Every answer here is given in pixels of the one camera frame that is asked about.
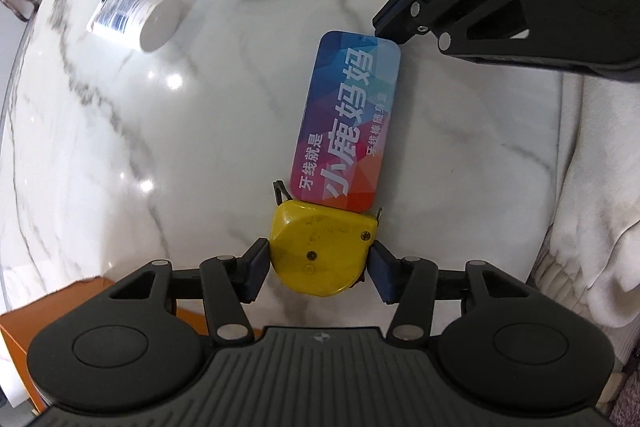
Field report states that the yellow tape measure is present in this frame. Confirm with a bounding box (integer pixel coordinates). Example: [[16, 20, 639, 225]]
[[269, 180, 378, 297]]

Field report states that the orange cardboard storage box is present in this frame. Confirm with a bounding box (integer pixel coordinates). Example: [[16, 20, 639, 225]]
[[0, 276, 120, 417]]

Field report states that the white cream jar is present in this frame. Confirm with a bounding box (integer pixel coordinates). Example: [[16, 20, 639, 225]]
[[86, 0, 184, 53]]

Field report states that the brown strap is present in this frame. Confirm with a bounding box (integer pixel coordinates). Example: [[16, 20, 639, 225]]
[[0, 0, 40, 24]]

